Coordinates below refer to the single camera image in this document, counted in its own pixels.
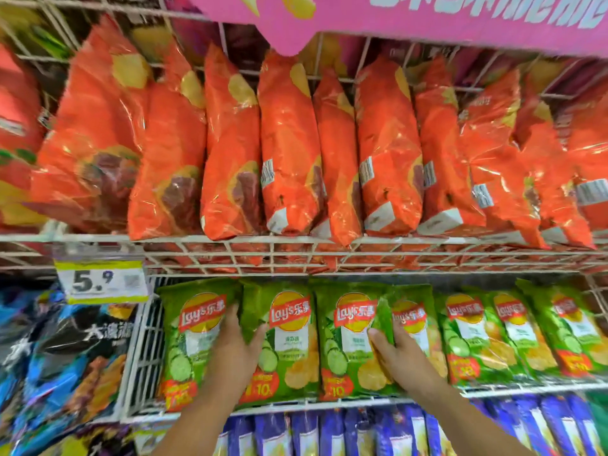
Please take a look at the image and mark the blue snack bag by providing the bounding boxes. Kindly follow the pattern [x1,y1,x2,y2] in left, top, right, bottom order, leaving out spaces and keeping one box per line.
[0,286,67,425]

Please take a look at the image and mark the green cucumber crisps packet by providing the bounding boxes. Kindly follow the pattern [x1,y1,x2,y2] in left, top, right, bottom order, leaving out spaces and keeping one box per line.
[237,281,322,406]
[314,282,401,402]

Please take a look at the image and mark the row of purple chip bags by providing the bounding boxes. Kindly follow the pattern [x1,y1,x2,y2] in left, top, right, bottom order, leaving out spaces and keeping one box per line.
[211,393,608,456]

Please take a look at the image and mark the pink banner sign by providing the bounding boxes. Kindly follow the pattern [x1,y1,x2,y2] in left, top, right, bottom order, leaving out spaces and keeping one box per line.
[186,0,608,58]

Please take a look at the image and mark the person's left forearm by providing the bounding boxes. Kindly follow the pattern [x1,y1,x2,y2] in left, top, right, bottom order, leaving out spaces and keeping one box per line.
[151,385,250,456]

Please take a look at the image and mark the row of green chip bags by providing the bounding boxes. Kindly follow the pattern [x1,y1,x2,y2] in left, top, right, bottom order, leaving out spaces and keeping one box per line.
[157,278,608,414]

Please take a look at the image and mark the black snack bag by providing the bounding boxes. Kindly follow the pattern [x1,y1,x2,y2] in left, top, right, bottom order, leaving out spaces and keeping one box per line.
[12,303,138,453]

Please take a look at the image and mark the row of orange chip bags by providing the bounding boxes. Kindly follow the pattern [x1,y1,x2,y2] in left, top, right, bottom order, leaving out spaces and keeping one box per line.
[0,16,608,250]

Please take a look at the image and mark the person's left hand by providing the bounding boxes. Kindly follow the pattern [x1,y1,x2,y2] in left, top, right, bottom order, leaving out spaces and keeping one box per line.
[203,303,269,396]

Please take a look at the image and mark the yellow and white price tag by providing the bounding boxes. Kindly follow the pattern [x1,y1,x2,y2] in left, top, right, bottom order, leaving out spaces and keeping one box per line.
[54,259,150,305]

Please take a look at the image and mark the person's right hand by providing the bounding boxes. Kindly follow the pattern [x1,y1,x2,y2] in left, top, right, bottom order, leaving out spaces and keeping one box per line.
[368,321,450,400]

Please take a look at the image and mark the person's right forearm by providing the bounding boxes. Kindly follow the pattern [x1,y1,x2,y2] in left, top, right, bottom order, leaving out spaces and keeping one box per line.
[414,377,540,456]

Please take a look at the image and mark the white wire shelf basket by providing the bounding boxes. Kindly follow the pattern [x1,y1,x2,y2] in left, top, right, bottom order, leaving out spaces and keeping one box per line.
[119,276,608,424]
[0,0,608,101]
[0,231,608,277]

